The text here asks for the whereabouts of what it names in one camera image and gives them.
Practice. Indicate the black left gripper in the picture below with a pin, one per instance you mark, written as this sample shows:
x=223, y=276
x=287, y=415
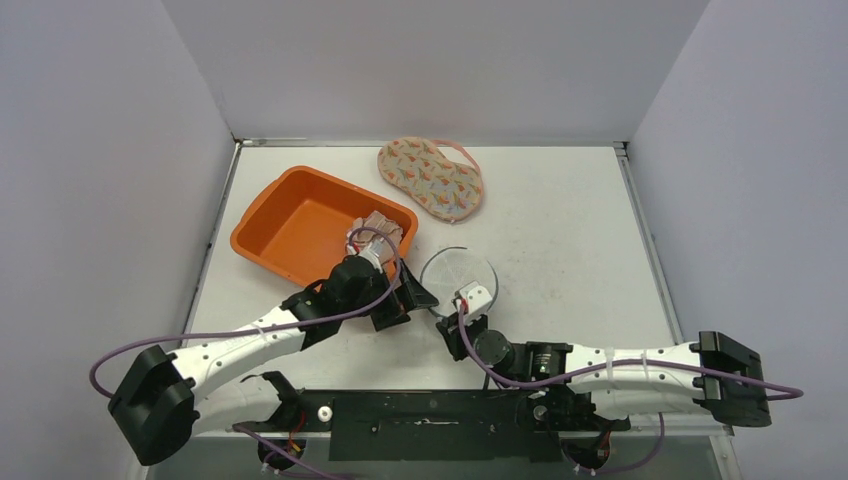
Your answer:
x=411, y=297

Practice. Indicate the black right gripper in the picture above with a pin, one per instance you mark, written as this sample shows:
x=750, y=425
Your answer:
x=451, y=333

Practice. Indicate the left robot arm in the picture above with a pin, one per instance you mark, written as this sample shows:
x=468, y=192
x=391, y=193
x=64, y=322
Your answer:
x=165, y=398

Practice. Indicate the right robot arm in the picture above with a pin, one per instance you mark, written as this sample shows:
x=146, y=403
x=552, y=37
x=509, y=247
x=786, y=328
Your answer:
x=715, y=375

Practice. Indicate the floral padded bra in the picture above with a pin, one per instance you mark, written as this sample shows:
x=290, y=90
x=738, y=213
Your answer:
x=439, y=175

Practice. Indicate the beige crumpled garment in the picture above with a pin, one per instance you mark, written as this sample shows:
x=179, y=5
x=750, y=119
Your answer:
x=375, y=226

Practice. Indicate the orange plastic tub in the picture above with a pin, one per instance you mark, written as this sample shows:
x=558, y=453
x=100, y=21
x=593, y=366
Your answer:
x=297, y=226

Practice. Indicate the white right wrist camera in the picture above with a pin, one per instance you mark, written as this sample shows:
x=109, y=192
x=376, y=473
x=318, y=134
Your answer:
x=475, y=299

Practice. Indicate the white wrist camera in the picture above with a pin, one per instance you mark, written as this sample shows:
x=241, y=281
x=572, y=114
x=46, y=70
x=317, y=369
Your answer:
x=475, y=299
x=377, y=251

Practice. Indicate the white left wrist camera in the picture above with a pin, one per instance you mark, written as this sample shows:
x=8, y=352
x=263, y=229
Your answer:
x=377, y=251

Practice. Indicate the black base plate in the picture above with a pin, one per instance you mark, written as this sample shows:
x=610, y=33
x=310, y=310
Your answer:
x=444, y=425

